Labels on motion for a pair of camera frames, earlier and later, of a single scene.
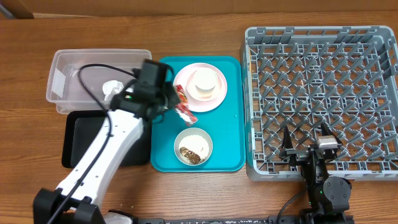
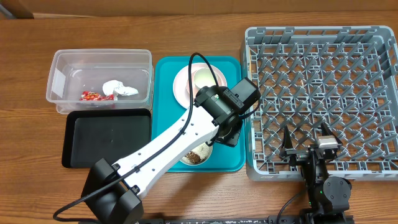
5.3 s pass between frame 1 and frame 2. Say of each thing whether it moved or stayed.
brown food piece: stayed
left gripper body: moved
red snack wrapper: moved
